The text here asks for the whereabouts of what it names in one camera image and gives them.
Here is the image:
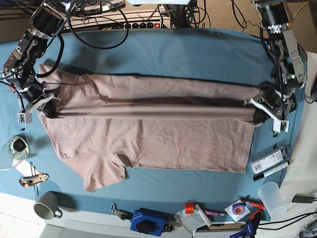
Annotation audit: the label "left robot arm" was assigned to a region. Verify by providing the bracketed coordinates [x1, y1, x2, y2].
[245, 0, 307, 133]

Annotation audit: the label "clear plastic package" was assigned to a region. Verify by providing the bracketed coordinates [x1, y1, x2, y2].
[251, 145, 292, 175]

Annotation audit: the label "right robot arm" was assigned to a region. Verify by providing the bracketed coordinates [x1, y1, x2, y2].
[0, 0, 71, 124]

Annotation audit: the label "translucent plastic cup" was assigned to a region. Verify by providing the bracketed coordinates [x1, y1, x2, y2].
[258, 181, 287, 220]

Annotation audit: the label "black power adapter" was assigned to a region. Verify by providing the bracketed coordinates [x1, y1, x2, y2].
[292, 194, 316, 204]

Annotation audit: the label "pink pen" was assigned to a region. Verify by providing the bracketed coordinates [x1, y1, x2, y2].
[204, 210, 225, 216]

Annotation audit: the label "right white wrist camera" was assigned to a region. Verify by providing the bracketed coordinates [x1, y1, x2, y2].
[17, 112, 33, 124]

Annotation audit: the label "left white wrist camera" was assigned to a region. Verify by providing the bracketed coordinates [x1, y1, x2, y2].
[272, 119, 289, 133]

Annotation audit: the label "pink T-shirt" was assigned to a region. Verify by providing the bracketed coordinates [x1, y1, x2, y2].
[39, 70, 262, 192]

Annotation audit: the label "blue bar clamp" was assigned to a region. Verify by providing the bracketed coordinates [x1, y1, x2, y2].
[230, 210, 263, 238]

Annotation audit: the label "red plastic block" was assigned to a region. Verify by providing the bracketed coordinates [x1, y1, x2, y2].
[185, 202, 195, 214]

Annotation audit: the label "clear tape roll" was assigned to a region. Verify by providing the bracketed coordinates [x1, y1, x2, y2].
[4, 135, 29, 160]

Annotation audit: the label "white paper tube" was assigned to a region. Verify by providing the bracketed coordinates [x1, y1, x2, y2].
[194, 204, 212, 227]

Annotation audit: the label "white power strip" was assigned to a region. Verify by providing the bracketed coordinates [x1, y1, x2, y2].
[105, 18, 171, 30]

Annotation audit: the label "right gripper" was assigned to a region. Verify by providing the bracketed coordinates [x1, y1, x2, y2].
[18, 81, 61, 119]

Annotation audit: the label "blue purple disc sleeve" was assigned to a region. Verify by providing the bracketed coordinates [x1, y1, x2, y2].
[224, 200, 251, 222]

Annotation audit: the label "blue plastic box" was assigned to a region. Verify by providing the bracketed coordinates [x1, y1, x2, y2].
[130, 208, 167, 237]

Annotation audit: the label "blue table cloth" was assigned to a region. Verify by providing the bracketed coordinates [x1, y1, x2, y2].
[0, 27, 308, 222]

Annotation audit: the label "red handled pliers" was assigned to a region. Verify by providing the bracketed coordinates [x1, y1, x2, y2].
[240, 197, 265, 210]

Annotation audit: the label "orange utility knife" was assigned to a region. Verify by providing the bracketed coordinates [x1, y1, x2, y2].
[19, 174, 50, 187]

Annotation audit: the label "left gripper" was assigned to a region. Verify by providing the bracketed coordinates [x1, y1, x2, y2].
[244, 83, 296, 127]

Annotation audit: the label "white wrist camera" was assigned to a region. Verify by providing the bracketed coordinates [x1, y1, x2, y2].
[17, 112, 33, 124]
[272, 119, 289, 133]

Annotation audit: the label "grey ceramic mug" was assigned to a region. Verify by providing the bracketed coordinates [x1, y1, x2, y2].
[33, 192, 63, 220]

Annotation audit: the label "black white marker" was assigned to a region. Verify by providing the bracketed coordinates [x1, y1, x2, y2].
[253, 161, 290, 181]

